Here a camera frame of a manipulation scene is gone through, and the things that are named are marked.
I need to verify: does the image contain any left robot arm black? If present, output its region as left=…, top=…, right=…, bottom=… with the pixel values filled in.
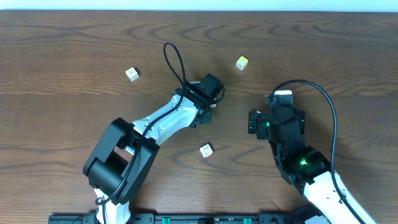
left=83, top=74, right=225, bottom=223

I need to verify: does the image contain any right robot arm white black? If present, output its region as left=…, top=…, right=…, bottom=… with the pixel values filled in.
left=248, top=94, right=375, bottom=223

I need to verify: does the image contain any yellow top block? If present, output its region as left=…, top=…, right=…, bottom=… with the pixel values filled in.
left=236, top=56, right=249, bottom=70

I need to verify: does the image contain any white block lower centre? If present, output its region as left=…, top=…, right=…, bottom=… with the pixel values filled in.
left=200, top=142, right=214, bottom=159

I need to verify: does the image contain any white block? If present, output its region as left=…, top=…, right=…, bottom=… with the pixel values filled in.
left=200, top=142, right=214, bottom=159
left=125, top=67, right=139, bottom=82

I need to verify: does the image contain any white block upper left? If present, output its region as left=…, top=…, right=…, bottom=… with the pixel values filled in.
left=125, top=67, right=139, bottom=82

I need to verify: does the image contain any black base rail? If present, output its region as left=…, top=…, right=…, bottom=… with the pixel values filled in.
left=48, top=213, right=305, bottom=224

